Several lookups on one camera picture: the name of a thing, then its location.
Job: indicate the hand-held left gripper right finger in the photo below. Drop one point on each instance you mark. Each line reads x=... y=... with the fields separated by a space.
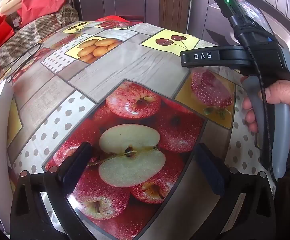
x=209 y=170

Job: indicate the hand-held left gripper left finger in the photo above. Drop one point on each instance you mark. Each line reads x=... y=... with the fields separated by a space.
x=76 y=166

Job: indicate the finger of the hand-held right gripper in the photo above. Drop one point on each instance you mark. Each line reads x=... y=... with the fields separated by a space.
x=202 y=56

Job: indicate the person's right hand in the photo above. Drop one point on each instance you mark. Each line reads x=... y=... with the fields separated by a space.
x=289 y=115

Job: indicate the fruit printed tablecloth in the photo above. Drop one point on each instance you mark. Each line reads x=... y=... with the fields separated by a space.
x=135 y=62

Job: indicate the plaid cloth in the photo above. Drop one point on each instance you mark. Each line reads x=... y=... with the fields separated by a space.
x=35 y=27

